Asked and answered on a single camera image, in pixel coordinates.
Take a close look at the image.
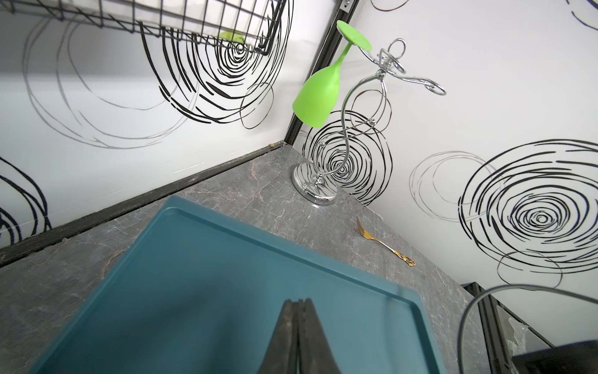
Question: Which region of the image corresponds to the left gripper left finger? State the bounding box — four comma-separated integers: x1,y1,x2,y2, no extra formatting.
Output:
258,300,298,374

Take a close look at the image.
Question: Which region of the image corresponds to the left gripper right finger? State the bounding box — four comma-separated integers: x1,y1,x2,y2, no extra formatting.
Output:
297,299,341,373

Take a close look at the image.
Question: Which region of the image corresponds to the teal drawer cabinet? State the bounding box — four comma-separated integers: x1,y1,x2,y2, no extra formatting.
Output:
33,197,445,373

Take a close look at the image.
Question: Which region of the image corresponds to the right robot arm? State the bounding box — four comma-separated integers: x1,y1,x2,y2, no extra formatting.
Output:
512,340,597,373

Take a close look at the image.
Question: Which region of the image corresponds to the gold fork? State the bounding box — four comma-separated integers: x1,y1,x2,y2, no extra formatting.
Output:
356,218,417,267

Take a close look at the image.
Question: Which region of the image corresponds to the chrome glass holder stand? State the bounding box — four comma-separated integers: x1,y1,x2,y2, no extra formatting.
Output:
291,38,446,206

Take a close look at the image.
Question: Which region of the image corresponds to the green plastic wine glass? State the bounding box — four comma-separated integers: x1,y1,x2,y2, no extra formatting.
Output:
292,20,372,129

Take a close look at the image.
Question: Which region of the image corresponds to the wire wall basket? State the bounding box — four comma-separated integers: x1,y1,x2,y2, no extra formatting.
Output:
1,0,289,55

